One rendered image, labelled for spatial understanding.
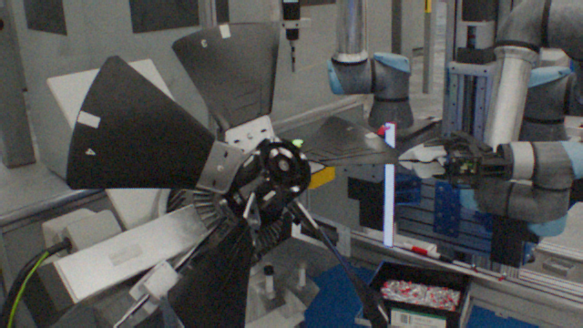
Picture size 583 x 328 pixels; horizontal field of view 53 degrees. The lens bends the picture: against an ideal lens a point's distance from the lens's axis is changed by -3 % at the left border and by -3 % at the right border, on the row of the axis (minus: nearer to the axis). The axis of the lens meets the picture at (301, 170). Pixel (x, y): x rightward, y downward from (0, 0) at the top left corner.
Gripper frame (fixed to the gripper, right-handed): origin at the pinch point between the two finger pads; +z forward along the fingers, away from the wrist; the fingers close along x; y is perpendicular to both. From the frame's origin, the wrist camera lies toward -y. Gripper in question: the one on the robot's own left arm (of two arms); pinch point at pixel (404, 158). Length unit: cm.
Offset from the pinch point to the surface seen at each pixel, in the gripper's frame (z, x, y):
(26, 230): 93, 25, -15
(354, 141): 9.7, 0.1, -9.3
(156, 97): 43, -20, 18
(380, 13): -32, 64, -472
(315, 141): 18.1, -0.5, -8.3
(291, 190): 21.6, -2.5, 18.1
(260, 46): 28.6, -21.3, -9.1
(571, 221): -132, 141, -207
